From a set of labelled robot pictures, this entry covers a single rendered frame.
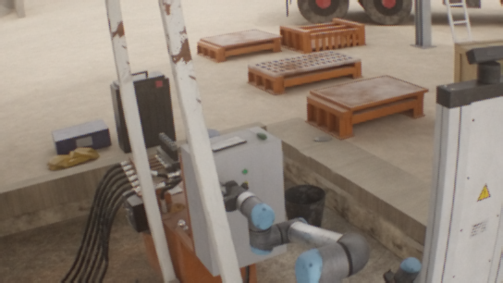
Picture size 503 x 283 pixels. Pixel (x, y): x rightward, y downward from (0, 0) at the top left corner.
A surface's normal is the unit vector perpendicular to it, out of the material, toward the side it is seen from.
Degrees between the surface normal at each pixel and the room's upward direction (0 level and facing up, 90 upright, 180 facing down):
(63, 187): 90
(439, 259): 90
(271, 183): 90
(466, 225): 90
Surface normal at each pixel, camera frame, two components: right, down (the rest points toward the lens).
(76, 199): 0.46, 0.30
